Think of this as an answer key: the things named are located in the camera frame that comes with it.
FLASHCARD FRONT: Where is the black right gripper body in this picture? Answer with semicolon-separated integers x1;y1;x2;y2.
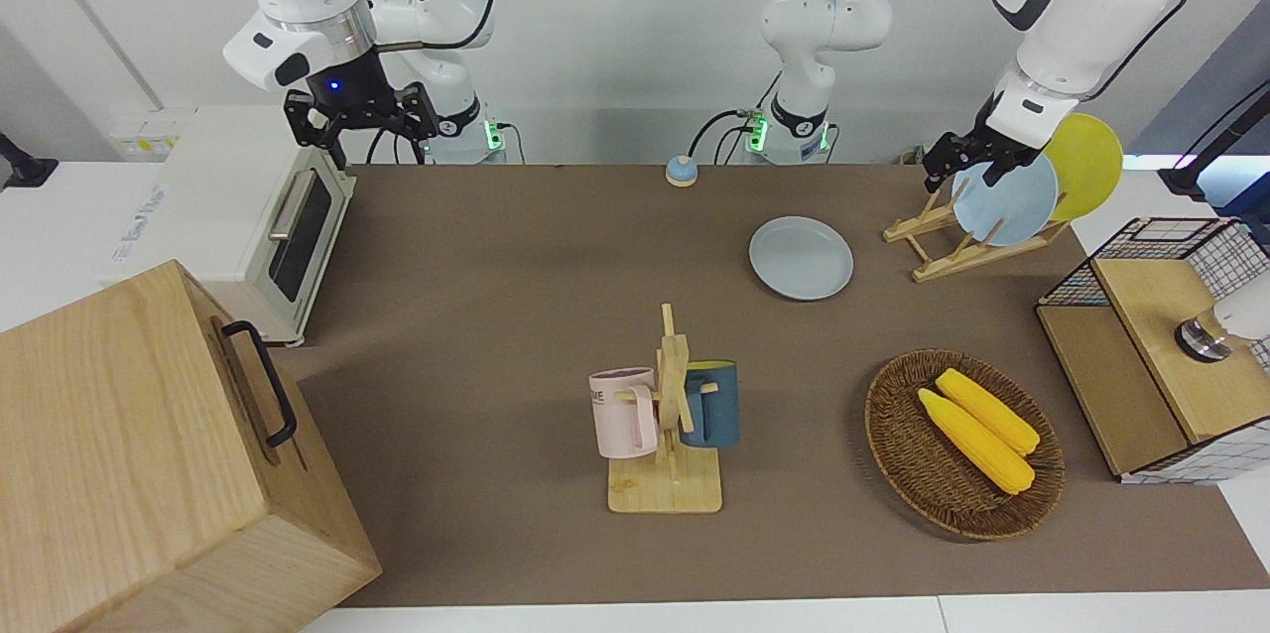
308;48;403;134

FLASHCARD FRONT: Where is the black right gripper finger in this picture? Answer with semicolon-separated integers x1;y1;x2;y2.
285;89;348;170
397;82;440;165

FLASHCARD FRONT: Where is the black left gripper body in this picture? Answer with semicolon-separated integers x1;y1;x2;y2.
943;97;1043;170

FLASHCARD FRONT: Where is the gray plate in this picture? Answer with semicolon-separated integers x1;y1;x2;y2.
749;216;854;302

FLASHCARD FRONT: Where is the light blue plate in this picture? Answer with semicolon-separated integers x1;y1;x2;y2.
951;152;1060;247

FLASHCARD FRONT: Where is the yellow plate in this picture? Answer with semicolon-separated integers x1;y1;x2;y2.
1042;113;1124;222

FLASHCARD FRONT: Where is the wooden plate rack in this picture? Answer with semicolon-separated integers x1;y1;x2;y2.
883;189;1071;283

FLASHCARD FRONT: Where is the white toaster oven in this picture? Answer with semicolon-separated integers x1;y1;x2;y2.
99;105;356;348

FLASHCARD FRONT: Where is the white power strip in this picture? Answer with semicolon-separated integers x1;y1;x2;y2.
111;117;190;158

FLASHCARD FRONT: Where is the brown table mat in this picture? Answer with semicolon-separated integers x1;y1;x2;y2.
268;164;1270;609

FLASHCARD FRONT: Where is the yellow corn cob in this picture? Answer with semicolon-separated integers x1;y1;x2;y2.
936;368;1041;456
917;388;1036;495

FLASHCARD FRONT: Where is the white silver device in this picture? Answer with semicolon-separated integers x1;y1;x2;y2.
1176;271;1270;363

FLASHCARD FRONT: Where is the brown wicker basket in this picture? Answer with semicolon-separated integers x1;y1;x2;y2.
865;348;1066;542

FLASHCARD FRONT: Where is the dark blue mug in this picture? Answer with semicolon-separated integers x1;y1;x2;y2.
680;360;741;448

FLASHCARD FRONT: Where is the pink mug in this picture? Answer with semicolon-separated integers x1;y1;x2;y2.
588;367;661;460

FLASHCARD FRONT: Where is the light wooden box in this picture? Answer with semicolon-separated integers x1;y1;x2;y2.
0;260;383;633

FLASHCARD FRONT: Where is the wooden mug tree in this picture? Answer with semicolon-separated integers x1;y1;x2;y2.
607;304;723;515

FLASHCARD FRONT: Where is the wire mesh wooden shelf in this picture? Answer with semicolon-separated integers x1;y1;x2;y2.
1035;216;1270;485

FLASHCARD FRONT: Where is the black base cable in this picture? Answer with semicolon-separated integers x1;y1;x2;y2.
690;107;767;166

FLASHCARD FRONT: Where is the black box handle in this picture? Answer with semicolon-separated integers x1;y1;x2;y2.
220;320;299;448

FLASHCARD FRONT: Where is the black clamp mount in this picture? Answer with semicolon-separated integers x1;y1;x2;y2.
0;132;58;192

